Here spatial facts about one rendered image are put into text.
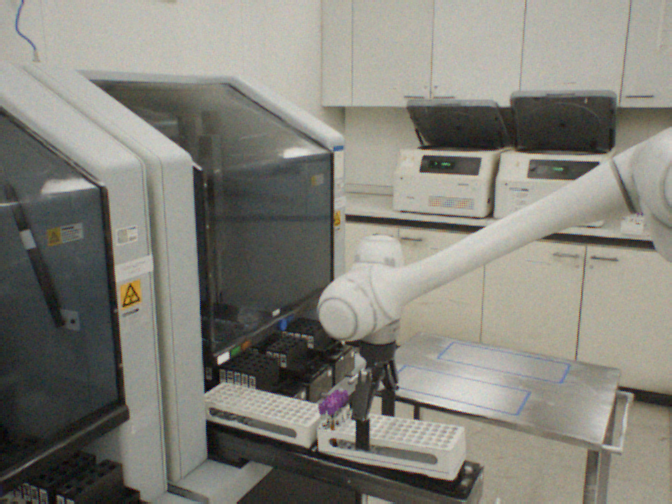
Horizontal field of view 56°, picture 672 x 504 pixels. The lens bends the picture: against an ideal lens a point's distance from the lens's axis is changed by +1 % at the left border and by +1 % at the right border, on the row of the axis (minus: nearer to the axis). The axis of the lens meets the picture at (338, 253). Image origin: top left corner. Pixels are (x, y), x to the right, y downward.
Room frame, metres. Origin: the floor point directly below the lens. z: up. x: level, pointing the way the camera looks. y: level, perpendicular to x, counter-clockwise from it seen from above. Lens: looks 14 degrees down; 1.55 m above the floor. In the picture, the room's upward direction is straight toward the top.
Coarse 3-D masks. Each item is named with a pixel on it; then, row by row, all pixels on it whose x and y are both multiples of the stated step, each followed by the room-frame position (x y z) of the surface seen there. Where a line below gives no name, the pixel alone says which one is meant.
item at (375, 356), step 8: (360, 344) 1.20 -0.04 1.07; (368, 344) 1.18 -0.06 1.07; (392, 344) 1.19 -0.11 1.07; (360, 352) 1.20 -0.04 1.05; (368, 352) 1.18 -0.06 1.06; (376, 352) 1.18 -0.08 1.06; (384, 352) 1.18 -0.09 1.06; (392, 352) 1.19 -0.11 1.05; (368, 360) 1.18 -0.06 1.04; (376, 360) 1.18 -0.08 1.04; (384, 360) 1.18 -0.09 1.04; (376, 368) 1.18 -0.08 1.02; (376, 376) 1.18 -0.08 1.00
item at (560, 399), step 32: (416, 352) 1.75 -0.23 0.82; (448, 352) 1.75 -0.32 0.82; (480, 352) 1.75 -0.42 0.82; (512, 352) 1.75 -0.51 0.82; (416, 384) 1.53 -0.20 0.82; (448, 384) 1.53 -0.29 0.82; (480, 384) 1.53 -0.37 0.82; (512, 384) 1.53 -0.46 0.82; (544, 384) 1.54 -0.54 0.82; (576, 384) 1.54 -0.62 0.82; (608, 384) 1.54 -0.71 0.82; (416, 416) 1.89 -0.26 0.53; (480, 416) 1.37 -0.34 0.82; (512, 416) 1.36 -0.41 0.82; (544, 416) 1.36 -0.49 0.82; (576, 416) 1.37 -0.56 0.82; (608, 416) 1.37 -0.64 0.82; (608, 448) 1.29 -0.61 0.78; (608, 480) 1.62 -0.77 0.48
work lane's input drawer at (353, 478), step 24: (216, 432) 1.32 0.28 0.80; (240, 432) 1.30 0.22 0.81; (240, 456) 1.29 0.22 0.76; (264, 456) 1.26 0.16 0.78; (288, 456) 1.23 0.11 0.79; (312, 456) 1.22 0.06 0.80; (336, 456) 1.19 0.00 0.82; (336, 480) 1.18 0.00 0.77; (360, 480) 1.15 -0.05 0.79; (384, 480) 1.13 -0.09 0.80; (408, 480) 1.12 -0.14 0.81; (432, 480) 1.13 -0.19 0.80; (456, 480) 1.11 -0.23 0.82; (480, 480) 1.15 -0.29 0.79
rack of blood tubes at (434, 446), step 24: (336, 432) 1.20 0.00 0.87; (384, 432) 1.19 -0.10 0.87; (408, 432) 1.18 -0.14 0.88; (432, 432) 1.17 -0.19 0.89; (456, 432) 1.16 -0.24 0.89; (360, 456) 1.17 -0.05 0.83; (384, 456) 1.15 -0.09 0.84; (408, 456) 1.18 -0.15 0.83; (432, 456) 1.17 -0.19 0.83; (456, 456) 1.11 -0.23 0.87
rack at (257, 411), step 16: (224, 384) 1.44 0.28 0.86; (208, 400) 1.35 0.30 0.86; (224, 400) 1.35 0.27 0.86; (240, 400) 1.35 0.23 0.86; (256, 400) 1.36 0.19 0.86; (272, 400) 1.36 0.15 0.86; (288, 400) 1.35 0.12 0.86; (208, 416) 1.35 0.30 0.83; (224, 416) 1.35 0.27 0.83; (240, 416) 1.36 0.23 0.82; (256, 416) 1.29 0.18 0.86; (272, 416) 1.28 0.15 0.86; (288, 416) 1.28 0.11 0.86; (304, 416) 1.28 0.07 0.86; (256, 432) 1.29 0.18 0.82; (272, 432) 1.31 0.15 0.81; (288, 432) 1.31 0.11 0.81; (304, 432) 1.23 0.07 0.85
